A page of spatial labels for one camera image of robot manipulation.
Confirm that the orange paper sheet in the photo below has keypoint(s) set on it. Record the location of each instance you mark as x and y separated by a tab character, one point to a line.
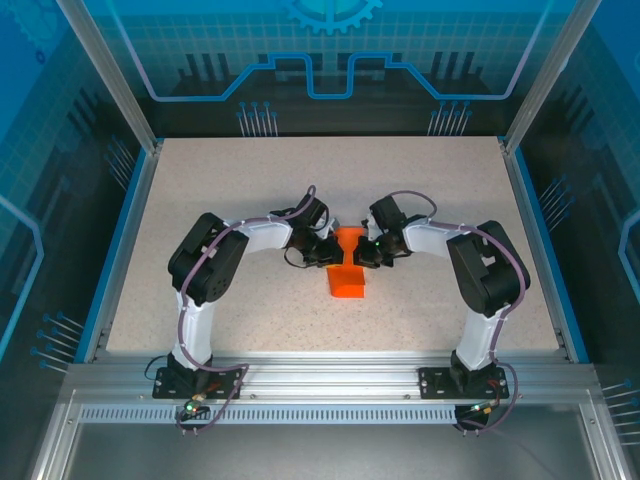
347	285

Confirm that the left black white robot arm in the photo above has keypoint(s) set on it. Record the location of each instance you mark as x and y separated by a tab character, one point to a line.
200	330

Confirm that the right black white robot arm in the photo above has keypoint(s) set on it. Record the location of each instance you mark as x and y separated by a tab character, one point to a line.
475	340

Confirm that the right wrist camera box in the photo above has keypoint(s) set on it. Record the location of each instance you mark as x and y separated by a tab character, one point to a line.
371	227

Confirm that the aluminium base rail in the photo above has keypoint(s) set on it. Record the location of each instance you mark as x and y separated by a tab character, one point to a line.
330	375

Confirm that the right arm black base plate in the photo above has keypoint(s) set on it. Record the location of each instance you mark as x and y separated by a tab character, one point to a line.
432	382

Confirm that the aluminium table side rail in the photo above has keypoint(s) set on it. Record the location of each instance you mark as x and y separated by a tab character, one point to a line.
127	250
540	250

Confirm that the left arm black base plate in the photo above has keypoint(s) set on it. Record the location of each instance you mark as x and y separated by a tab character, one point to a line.
225	390

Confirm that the aluminium frame post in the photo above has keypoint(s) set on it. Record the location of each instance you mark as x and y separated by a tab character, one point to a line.
548	75
112	75

